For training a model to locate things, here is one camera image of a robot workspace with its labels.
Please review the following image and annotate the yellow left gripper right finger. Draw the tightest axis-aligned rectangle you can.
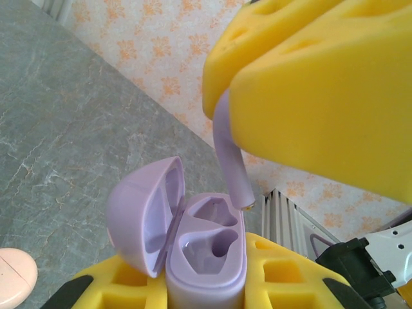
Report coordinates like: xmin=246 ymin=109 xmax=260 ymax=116
xmin=243 ymin=232 xmax=373 ymax=309

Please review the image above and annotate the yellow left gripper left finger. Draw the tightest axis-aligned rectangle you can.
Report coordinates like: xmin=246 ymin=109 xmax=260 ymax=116
xmin=40 ymin=256 xmax=169 ymax=309

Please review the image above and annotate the purple earbud charging case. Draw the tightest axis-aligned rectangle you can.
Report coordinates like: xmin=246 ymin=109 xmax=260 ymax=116
xmin=105 ymin=156 xmax=249 ymax=309

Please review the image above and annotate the pink earbud charging case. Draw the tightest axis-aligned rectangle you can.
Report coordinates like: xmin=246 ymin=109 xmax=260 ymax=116
xmin=0 ymin=247 xmax=39 ymax=308

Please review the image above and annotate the purple wireless earbud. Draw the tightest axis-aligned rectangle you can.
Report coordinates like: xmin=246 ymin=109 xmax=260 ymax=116
xmin=212 ymin=89 xmax=257 ymax=212

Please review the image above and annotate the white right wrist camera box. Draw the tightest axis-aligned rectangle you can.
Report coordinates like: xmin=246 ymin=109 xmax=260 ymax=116
xmin=314 ymin=221 xmax=412 ymax=309

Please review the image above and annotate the aluminium frame post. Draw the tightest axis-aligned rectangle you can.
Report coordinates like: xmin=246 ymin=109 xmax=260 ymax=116
xmin=261 ymin=188 xmax=342 ymax=260
xmin=41 ymin=0 xmax=77 ymax=25

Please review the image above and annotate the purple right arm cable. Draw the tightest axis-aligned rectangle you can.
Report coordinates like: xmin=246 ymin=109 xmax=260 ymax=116
xmin=308 ymin=205 xmax=412 ymax=256

